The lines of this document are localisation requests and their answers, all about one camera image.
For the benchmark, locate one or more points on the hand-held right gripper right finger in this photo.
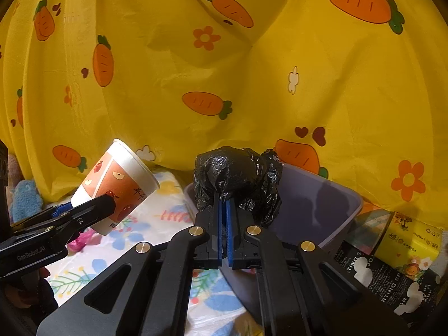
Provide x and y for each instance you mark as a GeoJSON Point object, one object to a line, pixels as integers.
{"type": "Point", "coordinates": [229, 224]}

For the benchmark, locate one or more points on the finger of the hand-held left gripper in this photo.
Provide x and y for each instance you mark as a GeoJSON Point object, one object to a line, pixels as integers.
{"type": "Point", "coordinates": [61, 210]}
{"type": "Point", "coordinates": [91, 211]}

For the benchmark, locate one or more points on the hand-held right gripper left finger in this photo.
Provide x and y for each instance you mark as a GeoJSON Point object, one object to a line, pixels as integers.
{"type": "Point", "coordinates": [219, 224]}

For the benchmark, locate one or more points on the orange fruit print paper cup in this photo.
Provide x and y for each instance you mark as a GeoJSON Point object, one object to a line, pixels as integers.
{"type": "Point", "coordinates": [119, 178]}

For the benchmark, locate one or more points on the black plastic bag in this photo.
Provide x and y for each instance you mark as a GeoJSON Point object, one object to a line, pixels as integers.
{"type": "Point", "coordinates": [224, 171]}

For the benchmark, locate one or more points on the grey plastic bin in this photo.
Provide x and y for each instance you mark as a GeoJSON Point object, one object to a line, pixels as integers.
{"type": "Point", "coordinates": [308, 199]}

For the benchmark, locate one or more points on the pink plastic bag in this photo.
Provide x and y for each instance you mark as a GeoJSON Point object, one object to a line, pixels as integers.
{"type": "Point", "coordinates": [82, 241]}

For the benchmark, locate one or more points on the blue plush toy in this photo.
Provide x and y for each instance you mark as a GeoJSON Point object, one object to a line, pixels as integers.
{"type": "Point", "coordinates": [26, 196]}

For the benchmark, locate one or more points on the floral plastic tablecloth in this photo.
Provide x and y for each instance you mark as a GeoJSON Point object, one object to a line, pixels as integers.
{"type": "Point", "coordinates": [161, 217]}

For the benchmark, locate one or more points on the iridescent box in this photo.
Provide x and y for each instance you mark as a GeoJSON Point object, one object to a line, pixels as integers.
{"type": "Point", "coordinates": [371, 224]}

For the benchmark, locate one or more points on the black printed box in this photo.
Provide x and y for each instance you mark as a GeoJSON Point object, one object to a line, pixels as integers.
{"type": "Point", "coordinates": [367, 269]}

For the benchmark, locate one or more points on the yellow carrot print curtain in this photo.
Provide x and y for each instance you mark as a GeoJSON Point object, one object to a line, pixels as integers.
{"type": "Point", "coordinates": [245, 77]}

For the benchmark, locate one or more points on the yellow tissue pack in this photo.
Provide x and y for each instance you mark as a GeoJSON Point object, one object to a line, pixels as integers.
{"type": "Point", "coordinates": [416, 241]}

